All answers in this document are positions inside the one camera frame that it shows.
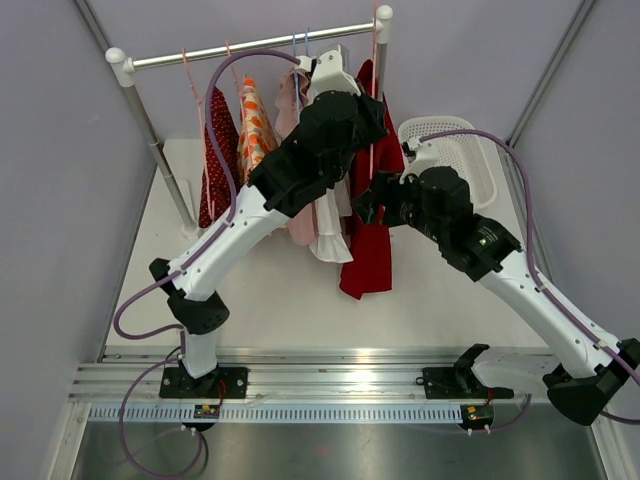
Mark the pink wire hanger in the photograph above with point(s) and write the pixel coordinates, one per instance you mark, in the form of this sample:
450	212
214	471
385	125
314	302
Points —
373	87

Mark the pink hanger middle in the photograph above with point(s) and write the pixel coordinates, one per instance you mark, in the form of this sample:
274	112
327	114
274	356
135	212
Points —
237	75

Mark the white skirt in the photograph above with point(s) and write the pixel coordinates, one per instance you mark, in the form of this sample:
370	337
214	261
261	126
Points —
330	210

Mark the pink hanger left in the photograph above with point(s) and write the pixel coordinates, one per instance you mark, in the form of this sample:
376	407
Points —
209	210

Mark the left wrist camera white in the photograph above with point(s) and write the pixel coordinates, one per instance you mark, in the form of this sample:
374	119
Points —
328	72

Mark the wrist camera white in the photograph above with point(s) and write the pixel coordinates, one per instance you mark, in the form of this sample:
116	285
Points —
328	72
418	157

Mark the slotted cable duct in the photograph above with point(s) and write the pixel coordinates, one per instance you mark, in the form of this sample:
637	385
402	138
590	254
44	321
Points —
280	413

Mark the metal clothes rack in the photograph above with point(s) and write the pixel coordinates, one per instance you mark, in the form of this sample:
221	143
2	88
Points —
124	68

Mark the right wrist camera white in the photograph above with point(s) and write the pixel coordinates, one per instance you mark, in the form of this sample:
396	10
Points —
418	157

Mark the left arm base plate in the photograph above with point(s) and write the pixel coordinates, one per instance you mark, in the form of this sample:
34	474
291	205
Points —
223	382

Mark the white plastic basket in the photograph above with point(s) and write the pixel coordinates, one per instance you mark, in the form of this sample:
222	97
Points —
464	153

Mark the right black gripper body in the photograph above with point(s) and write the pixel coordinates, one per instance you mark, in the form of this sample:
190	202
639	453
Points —
402	198

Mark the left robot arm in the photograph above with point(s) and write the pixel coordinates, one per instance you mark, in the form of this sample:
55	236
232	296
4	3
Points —
316	155

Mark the pink skirt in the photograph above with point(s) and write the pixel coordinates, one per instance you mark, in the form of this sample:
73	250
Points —
290	100

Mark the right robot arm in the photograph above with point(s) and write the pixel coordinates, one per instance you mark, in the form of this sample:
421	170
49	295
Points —
589	366

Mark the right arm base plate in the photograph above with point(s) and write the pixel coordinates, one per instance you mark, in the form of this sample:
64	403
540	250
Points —
447	383

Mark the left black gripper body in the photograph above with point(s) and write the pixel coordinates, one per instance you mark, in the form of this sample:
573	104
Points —
366	125

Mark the aluminium rail frame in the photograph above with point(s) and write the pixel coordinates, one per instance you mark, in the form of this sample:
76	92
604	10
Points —
342	375

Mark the orange floral skirt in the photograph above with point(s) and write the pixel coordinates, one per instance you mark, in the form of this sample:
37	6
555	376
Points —
257	137

